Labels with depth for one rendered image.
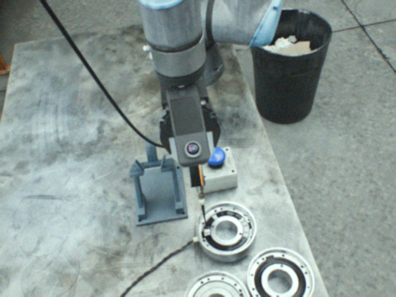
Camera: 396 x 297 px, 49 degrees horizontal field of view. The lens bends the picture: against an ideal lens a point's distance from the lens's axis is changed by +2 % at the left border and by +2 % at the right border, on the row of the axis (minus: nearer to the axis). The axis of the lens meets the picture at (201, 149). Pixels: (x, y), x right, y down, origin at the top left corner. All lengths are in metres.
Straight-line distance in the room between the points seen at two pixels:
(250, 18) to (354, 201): 1.10
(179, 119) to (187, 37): 0.12
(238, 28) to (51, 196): 0.52
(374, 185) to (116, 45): 1.19
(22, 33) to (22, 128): 1.99
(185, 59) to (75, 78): 0.66
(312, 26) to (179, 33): 1.53
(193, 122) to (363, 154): 1.48
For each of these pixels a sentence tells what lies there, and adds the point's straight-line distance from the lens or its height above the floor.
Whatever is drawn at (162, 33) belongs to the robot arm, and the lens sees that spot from 0.53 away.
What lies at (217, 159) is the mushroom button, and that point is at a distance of 0.80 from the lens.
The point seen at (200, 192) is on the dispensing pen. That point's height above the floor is 0.89.
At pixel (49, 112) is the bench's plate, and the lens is 1.11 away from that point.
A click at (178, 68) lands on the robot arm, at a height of 1.15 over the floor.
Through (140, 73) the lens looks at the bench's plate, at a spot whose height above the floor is 0.80.
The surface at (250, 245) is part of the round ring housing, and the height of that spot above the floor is 0.83.
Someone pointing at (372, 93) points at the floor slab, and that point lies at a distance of 2.29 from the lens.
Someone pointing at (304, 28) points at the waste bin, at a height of 0.35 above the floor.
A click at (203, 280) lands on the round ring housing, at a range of 0.73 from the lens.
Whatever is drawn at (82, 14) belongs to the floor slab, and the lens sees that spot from 3.06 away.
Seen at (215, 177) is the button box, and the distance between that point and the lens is 0.81.
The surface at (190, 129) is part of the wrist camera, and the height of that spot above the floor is 1.07.
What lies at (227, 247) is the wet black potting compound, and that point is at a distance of 0.75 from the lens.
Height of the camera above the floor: 1.50
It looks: 49 degrees down
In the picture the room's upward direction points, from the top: 8 degrees counter-clockwise
